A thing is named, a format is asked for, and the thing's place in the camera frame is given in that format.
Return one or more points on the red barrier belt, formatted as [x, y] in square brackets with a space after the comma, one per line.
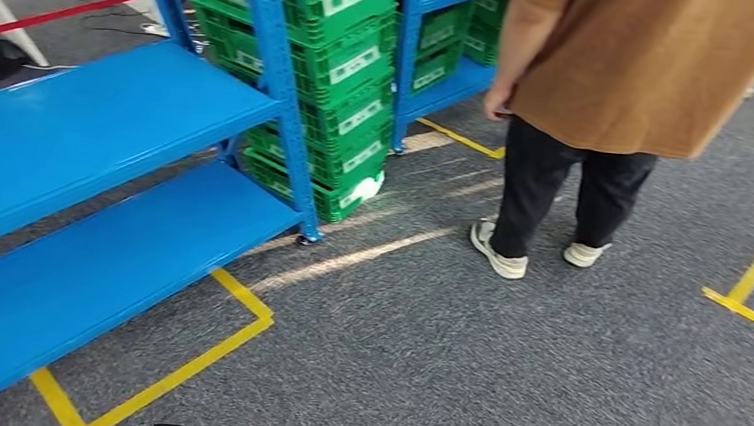
[52, 15]

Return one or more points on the white power strip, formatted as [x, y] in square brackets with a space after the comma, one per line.
[156, 29]

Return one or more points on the person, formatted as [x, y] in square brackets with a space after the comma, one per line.
[626, 69]

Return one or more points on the blue metal shelf rack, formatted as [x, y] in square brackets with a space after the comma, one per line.
[449, 87]
[91, 118]

